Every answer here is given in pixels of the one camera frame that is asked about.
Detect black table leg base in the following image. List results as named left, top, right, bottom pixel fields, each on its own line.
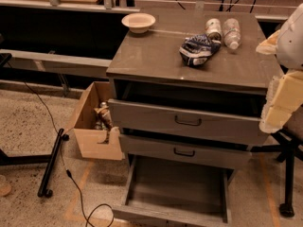
left=0, top=129, right=69, bottom=198

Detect items inside cardboard box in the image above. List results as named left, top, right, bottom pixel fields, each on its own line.
left=94, top=101, right=113, bottom=143

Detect grey middle drawer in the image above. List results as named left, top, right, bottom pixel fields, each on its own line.
left=119, top=134, right=251, bottom=169

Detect white bowl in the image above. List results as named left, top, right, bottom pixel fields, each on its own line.
left=121, top=13, right=155, bottom=34

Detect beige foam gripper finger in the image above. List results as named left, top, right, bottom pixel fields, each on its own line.
left=259, top=70, right=303, bottom=133
left=256, top=30, right=280, bottom=55

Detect crushed soda can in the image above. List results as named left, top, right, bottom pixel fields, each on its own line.
left=205, top=18, right=222, bottom=41

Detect black cable on floor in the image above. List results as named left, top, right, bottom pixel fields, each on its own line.
left=6, top=60, right=116, bottom=227

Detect cardboard box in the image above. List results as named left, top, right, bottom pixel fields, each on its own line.
left=64, top=81, right=124, bottom=160

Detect grey drawer cabinet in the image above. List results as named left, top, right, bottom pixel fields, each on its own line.
left=105, top=10, right=285, bottom=182

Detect grey bottom drawer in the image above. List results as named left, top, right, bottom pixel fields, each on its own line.
left=113, top=156, right=231, bottom=227

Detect blue white chip bag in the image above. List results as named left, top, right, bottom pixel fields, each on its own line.
left=179, top=34, right=221, bottom=67

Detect clear plastic water bottle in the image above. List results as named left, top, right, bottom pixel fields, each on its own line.
left=223, top=18, right=241, bottom=50

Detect grey drawer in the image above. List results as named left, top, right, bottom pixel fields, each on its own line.
left=109, top=99, right=268, bottom=146
left=119, top=134, right=251, bottom=169
left=113, top=156, right=231, bottom=227

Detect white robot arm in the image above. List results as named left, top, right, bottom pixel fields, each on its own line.
left=256, top=5, right=303, bottom=133

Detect black chair base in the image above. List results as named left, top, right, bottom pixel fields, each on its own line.
left=251, top=129, right=303, bottom=218

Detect round object on floor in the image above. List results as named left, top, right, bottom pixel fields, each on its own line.
left=0, top=175, right=11, bottom=197

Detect grey top drawer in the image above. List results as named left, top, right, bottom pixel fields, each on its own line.
left=109, top=99, right=268, bottom=146

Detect grey metal bench rail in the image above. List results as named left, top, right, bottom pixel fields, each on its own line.
left=0, top=49, right=111, bottom=79

